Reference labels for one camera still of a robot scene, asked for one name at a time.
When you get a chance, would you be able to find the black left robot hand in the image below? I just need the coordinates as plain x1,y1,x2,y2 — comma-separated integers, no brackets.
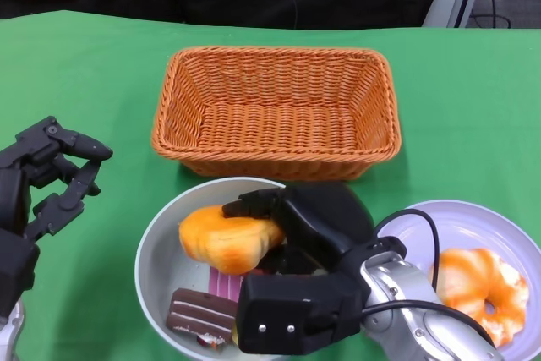
0,115,114,243

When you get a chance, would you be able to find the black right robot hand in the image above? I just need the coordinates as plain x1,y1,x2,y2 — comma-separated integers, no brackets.
221,185,375,277

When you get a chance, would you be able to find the orange ring bread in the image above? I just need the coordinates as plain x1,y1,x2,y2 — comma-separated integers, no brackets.
178,205,285,276
429,248,530,347

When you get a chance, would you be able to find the grey round bowl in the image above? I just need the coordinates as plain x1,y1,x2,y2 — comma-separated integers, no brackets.
134,178,297,360

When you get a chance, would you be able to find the orange wicker basket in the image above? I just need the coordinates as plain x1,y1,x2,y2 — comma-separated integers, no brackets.
150,46,402,183

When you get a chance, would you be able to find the pink striped cake slice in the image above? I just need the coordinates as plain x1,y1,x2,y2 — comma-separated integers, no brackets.
208,270,246,299

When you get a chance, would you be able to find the chocolate layered cake slice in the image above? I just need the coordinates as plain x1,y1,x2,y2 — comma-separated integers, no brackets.
166,287,238,343

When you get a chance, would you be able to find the pale lavender round plate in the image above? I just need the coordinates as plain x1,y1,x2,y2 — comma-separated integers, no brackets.
374,200,541,360

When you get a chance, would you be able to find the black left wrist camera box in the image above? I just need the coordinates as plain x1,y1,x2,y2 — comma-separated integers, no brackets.
0,229,41,320

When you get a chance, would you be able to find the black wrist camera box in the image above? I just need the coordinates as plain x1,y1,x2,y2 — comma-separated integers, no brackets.
235,272,364,356
0,229,41,320

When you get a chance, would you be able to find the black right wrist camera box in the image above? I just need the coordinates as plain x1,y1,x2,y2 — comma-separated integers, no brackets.
235,272,364,356

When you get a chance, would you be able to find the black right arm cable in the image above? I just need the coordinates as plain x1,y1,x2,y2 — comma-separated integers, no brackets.
361,208,498,349

